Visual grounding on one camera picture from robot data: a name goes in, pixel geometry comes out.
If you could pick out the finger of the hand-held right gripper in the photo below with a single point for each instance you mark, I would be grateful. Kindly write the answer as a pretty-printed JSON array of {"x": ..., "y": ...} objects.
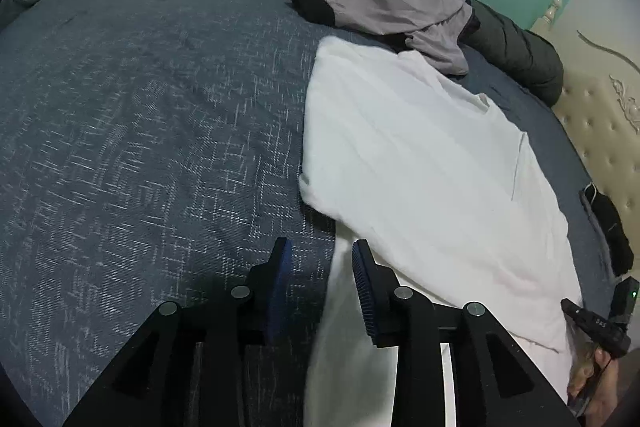
[{"x": 577, "y": 313}]

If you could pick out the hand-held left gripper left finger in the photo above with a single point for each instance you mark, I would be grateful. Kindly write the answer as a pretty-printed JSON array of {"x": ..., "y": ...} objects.
[{"x": 280, "y": 287}]

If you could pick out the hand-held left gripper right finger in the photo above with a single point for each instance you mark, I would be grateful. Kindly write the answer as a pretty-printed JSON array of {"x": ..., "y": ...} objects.
[{"x": 362, "y": 292}]

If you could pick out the white long-sleeve shirt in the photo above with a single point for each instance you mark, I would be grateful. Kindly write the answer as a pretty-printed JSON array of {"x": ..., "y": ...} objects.
[{"x": 425, "y": 167}]

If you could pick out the person's right hand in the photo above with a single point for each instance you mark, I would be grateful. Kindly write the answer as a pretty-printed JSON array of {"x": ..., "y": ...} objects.
[{"x": 607, "y": 387}]

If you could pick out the cream tufted headboard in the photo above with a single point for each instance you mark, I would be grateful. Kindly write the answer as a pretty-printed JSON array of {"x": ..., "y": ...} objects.
[{"x": 600, "y": 122}]

